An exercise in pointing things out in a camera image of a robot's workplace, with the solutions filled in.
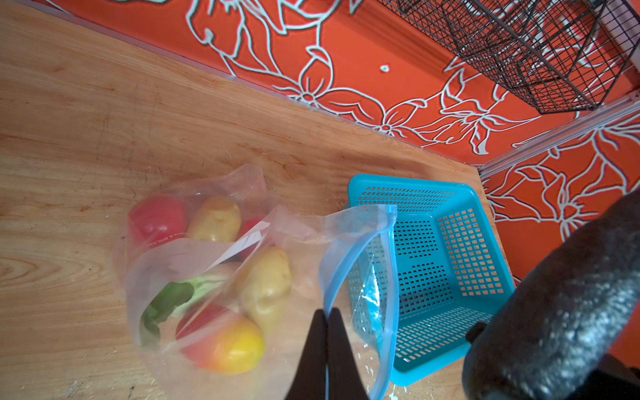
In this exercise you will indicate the red yellow mango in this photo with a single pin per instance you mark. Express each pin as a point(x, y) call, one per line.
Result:
point(218, 339)

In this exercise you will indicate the yellow-green pear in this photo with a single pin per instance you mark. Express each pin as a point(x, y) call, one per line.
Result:
point(219, 219)

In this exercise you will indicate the teal plastic basket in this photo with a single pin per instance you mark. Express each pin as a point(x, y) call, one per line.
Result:
point(451, 271)

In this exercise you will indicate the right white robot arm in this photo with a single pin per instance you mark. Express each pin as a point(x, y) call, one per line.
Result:
point(551, 338)

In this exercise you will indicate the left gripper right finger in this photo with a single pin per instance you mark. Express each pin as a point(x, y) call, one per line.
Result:
point(344, 381)

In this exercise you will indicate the black wire wall basket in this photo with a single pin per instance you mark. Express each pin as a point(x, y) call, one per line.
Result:
point(556, 56)

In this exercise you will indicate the red apple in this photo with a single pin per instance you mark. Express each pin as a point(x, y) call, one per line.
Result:
point(157, 220)
point(244, 229)

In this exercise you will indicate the clear zip top bag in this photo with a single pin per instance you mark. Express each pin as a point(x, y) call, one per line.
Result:
point(233, 294)

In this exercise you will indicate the red apple front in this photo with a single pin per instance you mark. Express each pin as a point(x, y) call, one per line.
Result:
point(244, 229)

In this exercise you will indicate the yellow potato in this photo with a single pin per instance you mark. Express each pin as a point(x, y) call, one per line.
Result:
point(263, 287)

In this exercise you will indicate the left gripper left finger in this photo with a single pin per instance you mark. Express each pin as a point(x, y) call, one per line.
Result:
point(310, 381)

